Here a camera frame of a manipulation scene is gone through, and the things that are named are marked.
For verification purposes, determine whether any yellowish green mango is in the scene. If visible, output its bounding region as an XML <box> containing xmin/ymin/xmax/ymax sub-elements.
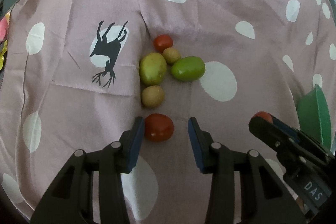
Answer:
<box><xmin>139</xmin><ymin>52</ymin><xmax>168</xmax><ymax>86</ymax></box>

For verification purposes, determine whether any small brown longan fruit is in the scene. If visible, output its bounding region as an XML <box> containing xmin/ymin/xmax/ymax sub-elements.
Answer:
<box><xmin>162</xmin><ymin>47</ymin><xmax>181</xmax><ymax>65</ymax></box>

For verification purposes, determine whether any pink polka dot blanket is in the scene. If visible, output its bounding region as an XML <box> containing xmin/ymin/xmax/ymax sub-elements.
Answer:
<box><xmin>0</xmin><ymin>0</ymin><xmax>336</xmax><ymax>224</ymax></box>

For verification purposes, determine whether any pink toy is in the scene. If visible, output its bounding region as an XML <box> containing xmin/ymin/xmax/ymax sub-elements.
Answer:
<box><xmin>0</xmin><ymin>18</ymin><xmax>7</xmax><ymax>41</ymax></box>

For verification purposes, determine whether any bright green mango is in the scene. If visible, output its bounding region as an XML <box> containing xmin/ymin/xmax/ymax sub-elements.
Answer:
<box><xmin>171</xmin><ymin>56</ymin><xmax>206</xmax><ymax>82</ymax></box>

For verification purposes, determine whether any small red tomato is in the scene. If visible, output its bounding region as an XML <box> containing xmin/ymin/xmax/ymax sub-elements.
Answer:
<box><xmin>154</xmin><ymin>34</ymin><xmax>174</xmax><ymax>52</ymax></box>

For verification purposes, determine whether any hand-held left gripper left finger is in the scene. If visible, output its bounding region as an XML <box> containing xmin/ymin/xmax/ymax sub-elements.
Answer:
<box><xmin>30</xmin><ymin>116</ymin><xmax>146</xmax><ymax>224</ymax></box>

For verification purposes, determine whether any green plastic bowl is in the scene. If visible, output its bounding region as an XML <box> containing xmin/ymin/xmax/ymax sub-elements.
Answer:
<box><xmin>297</xmin><ymin>84</ymin><xmax>332</xmax><ymax>149</ymax></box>

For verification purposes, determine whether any large red tomato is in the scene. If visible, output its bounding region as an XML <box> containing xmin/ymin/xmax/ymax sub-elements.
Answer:
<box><xmin>144</xmin><ymin>113</ymin><xmax>175</xmax><ymax>143</ymax></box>

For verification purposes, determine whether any yellow toy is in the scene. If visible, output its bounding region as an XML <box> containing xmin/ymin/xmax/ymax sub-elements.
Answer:
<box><xmin>0</xmin><ymin>40</ymin><xmax>9</xmax><ymax>71</ymax></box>

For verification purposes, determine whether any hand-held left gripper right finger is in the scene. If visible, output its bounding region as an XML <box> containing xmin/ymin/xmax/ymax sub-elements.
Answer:
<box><xmin>188</xmin><ymin>117</ymin><xmax>306</xmax><ymax>224</ymax></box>

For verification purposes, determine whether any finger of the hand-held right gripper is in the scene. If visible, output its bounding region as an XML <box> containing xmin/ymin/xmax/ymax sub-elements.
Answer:
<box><xmin>271</xmin><ymin>118</ymin><xmax>336</xmax><ymax>157</ymax></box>
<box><xmin>249</xmin><ymin>116</ymin><xmax>301</xmax><ymax>155</ymax></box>

